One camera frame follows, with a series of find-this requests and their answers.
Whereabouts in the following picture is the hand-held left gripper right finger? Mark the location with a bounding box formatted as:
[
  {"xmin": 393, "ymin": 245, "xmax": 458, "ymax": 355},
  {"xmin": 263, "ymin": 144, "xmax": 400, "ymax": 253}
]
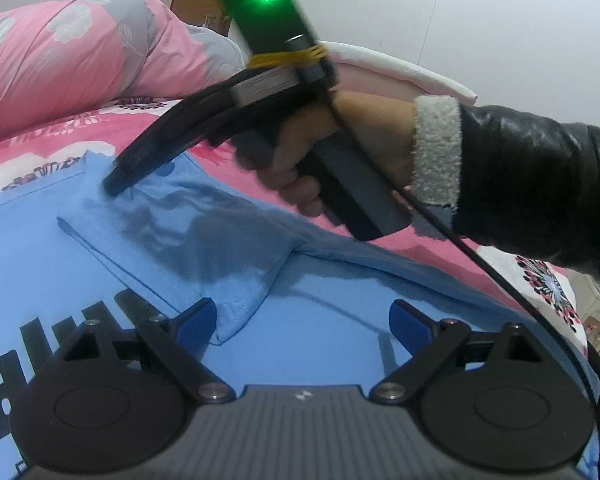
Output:
[{"xmin": 369, "ymin": 299, "xmax": 551, "ymax": 404}]

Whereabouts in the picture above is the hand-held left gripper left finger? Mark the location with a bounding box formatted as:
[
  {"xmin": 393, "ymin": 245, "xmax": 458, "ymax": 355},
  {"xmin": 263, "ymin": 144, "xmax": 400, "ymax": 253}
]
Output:
[{"xmin": 55, "ymin": 297, "xmax": 237, "ymax": 404}]

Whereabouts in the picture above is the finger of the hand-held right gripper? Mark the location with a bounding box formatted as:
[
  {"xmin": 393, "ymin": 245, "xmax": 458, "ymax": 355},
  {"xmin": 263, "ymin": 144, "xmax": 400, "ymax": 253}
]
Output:
[{"xmin": 102, "ymin": 135, "xmax": 166, "ymax": 198}]

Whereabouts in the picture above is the blue t-shirt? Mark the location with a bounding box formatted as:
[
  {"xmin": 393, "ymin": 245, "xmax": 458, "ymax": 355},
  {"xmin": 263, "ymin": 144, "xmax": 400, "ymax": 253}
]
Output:
[{"xmin": 0, "ymin": 152, "xmax": 600, "ymax": 480}]

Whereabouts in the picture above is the person's right forearm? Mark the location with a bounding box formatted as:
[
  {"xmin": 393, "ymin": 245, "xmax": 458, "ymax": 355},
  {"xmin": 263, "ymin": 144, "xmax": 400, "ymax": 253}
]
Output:
[{"xmin": 409, "ymin": 95, "xmax": 600, "ymax": 287}]

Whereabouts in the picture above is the person's right hand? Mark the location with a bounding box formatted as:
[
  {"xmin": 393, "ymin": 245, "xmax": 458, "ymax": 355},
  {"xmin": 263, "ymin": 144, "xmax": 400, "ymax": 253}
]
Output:
[{"xmin": 235, "ymin": 91, "xmax": 416, "ymax": 218}]

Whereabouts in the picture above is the pink floral blanket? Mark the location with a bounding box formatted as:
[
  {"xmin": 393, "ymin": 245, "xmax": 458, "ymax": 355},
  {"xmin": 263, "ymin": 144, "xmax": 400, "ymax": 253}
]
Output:
[{"xmin": 0, "ymin": 95, "xmax": 581, "ymax": 342}]

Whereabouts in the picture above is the pink grey floral duvet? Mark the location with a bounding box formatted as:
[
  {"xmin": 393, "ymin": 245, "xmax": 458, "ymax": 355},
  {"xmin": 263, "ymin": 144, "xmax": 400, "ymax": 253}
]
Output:
[{"xmin": 0, "ymin": 0, "xmax": 248, "ymax": 137}]

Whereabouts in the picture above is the white folded cloth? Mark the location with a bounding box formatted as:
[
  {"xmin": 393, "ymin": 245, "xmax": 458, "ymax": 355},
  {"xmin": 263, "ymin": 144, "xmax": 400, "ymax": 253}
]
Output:
[{"xmin": 325, "ymin": 40, "xmax": 479, "ymax": 107}]

